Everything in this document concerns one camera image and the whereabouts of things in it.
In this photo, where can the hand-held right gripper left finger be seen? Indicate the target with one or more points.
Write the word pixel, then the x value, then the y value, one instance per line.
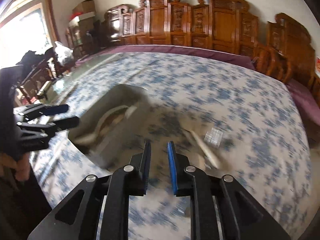
pixel 147 160

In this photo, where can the person's left hand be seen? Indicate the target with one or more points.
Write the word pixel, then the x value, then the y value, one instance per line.
pixel 22 167

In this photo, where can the dark wooden chair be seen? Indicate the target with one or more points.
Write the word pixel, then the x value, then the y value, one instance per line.
pixel 37 80

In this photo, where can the blue floral tablecloth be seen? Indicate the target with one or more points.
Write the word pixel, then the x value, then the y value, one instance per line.
pixel 237 120

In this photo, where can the stacked cardboard boxes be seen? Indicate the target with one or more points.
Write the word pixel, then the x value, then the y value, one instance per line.
pixel 83 18

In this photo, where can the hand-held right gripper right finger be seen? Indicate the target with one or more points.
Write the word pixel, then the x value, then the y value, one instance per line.
pixel 172 165

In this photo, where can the purple armchair cushion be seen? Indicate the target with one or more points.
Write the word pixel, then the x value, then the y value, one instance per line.
pixel 305 100

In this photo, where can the carved wooden sofa bench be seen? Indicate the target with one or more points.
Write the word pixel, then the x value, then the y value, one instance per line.
pixel 220 22

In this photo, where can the white plastic bag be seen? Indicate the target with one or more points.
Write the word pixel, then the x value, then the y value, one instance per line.
pixel 63 52

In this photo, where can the carved wooden armchair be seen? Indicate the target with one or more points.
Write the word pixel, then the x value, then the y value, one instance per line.
pixel 290 40

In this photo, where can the purple bench cushion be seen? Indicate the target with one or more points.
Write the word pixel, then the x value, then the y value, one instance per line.
pixel 175 50

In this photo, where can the metal fork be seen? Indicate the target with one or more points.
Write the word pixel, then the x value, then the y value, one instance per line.
pixel 213 136

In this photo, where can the red desk calendar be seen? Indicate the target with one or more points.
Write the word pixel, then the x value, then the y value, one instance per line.
pixel 318 65

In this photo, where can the rectangular metal tray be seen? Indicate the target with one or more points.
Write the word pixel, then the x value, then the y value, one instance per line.
pixel 120 140

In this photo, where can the brown cardboard box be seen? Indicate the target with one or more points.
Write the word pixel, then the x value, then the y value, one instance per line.
pixel 85 6

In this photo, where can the black cloth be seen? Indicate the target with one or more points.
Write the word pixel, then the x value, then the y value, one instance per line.
pixel 28 57

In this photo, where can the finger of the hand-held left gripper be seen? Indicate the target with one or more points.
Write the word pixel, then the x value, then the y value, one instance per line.
pixel 67 122
pixel 58 109

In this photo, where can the wooden framed window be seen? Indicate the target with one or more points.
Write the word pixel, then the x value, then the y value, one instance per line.
pixel 22 30

